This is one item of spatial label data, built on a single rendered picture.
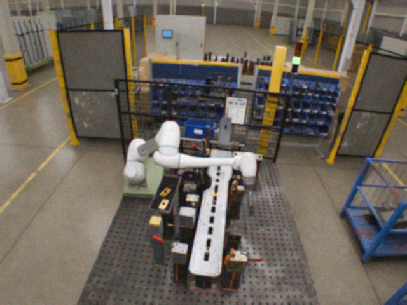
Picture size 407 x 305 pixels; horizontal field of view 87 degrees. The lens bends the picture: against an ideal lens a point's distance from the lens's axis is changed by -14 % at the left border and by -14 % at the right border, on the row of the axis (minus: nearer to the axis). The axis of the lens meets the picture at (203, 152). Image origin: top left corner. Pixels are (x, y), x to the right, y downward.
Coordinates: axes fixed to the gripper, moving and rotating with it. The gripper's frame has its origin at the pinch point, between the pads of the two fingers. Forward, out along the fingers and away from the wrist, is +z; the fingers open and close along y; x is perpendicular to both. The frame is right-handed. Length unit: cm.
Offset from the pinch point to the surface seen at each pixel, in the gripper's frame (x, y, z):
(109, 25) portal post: -262, -326, -304
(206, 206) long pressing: -32.4, -4.4, -2.9
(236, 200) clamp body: -10.1, -25.2, -0.1
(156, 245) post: -63, 27, 12
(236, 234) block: -10.8, 18.3, 9.1
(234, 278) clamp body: -13.0, 30.3, 35.0
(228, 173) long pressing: -16, -46, -19
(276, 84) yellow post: 38, -89, -99
